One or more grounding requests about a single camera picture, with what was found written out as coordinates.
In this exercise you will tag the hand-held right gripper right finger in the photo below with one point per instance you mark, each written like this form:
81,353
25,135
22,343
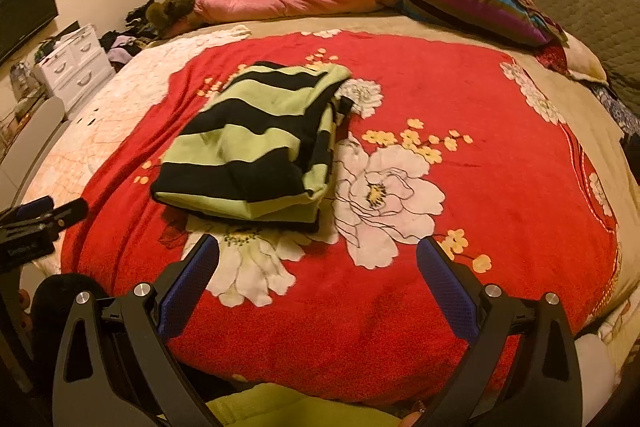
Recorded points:
450,292

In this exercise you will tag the red floral blanket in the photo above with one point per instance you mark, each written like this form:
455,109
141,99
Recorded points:
475,107

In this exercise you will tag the white drawer cabinet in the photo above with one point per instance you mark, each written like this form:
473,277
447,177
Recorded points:
75,62

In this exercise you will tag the pink checked quilt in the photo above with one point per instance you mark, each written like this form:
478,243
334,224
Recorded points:
125,97

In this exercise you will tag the pile of dark clothes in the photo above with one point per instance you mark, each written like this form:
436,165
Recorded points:
125,42

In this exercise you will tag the blue floral cloth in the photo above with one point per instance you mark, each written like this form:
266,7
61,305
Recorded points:
617,112

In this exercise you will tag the person's lime green clothing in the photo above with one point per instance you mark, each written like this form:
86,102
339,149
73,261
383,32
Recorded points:
300,407

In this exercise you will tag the dark red cloth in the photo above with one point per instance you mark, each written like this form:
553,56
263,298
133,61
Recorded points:
552,57

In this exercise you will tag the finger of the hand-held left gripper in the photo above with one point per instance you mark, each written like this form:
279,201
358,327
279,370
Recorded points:
70,212
35,208

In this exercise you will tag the black television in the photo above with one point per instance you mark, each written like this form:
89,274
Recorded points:
25,17

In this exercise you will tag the green black striped frog sweater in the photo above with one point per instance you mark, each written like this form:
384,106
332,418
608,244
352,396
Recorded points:
250,147

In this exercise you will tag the grey rounded bed panel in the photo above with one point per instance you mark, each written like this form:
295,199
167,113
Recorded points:
30,142

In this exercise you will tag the cream pillow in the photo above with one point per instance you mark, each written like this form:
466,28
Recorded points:
585,64

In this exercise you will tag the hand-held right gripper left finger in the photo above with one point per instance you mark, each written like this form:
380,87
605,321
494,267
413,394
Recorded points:
192,282

